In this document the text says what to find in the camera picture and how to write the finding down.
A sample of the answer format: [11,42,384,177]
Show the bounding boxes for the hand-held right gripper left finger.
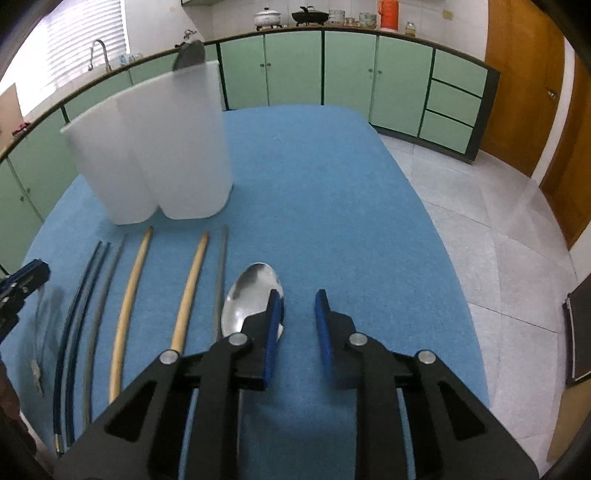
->
[53,290,286,480]

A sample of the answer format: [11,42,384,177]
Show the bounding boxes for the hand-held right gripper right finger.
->
[315,289,539,480]

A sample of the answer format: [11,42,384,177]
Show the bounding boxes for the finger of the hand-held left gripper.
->
[0,295,20,344]
[0,260,50,301]

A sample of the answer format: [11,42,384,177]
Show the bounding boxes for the grey chopstick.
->
[216,224,230,344]
[83,234,127,428]

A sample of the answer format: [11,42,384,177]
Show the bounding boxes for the wooden chopstick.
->
[108,226,153,404]
[171,232,210,354]

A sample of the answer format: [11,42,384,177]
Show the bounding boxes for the white plastic utensil holder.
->
[60,60,234,226]

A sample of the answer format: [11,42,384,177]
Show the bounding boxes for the clear plastic utensil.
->
[30,284,49,397]

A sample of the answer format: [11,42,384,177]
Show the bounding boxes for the blue tablecloth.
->
[9,105,491,480]

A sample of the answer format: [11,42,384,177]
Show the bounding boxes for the cardboard box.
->
[0,83,23,121]

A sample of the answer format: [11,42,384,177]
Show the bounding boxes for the metal kitchen faucet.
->
[88,39,113,75]

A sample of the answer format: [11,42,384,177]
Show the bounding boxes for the white window blind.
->
[23,0,127,116]

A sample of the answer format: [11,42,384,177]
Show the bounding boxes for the green lower kitchen cabinets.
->
[0,25,502,278]

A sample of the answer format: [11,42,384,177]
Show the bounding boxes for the dark flat panel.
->
[563,272,591,387]

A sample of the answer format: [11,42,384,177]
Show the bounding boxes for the wooden door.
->
[540,44,591,252]
[478,0,568,178]

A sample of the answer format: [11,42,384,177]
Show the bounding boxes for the white cooking pot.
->
[253,7,283,31]

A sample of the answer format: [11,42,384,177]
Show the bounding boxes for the black wok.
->
[291,6,330,26]

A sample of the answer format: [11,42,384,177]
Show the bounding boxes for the orange thermos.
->
[378,0,399,32]

